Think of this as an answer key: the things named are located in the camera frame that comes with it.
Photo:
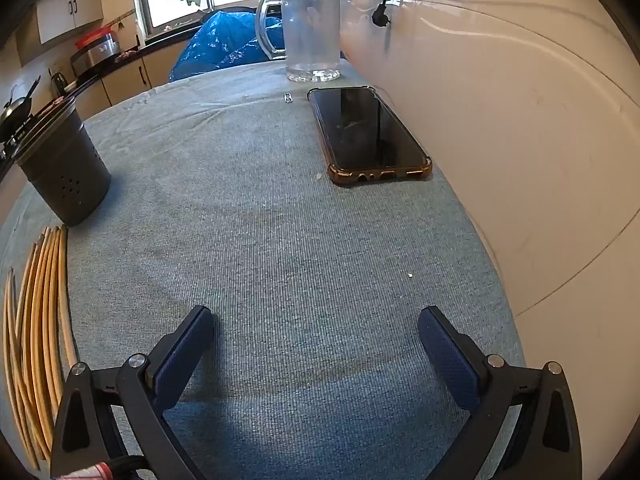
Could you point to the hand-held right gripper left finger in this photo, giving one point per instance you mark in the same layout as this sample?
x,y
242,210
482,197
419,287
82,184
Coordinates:
x,y
180,355

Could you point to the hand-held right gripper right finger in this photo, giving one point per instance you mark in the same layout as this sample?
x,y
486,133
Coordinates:
x,y
450,360

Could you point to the bundle of wooden chopsticks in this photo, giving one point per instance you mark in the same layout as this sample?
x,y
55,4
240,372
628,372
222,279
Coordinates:
x,y
37,310

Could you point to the dark grey chopstick holder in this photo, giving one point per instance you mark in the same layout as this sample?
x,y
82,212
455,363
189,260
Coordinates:
x,y
65,170

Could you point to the grey blue table cloth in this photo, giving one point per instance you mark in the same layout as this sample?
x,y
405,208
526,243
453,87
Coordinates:
x,y
275,240

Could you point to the smartphone in orange case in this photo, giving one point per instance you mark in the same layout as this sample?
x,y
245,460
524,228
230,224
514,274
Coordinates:
x,y
365,130

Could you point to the beige base cabinets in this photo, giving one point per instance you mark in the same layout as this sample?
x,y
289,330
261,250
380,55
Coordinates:
x,y
125,80

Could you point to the black wok with lid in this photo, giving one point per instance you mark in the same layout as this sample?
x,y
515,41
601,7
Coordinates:
x,y
17,107

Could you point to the dark kettle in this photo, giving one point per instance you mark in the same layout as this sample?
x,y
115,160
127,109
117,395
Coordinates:
x,y
58,82

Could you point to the pink cloth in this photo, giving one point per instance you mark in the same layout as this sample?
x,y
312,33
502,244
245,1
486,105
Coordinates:
x,y
126,55

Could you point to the black kitchen countertop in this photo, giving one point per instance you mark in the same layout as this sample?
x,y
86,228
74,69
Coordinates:
x,y
155,46

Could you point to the blue plastic trash bag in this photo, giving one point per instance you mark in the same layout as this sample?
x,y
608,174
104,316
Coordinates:
x,y
215,45

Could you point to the silver rice cooker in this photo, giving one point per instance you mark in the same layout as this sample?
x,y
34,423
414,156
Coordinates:
x,y
97,52

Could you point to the red plastic basin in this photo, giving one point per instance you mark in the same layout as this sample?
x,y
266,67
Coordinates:
x,y
97,36

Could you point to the clear glass mug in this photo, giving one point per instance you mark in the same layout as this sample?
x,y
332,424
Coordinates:
x,y
310,30

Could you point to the small beige wall cabinet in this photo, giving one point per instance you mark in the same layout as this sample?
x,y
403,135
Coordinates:
x,y
70,15

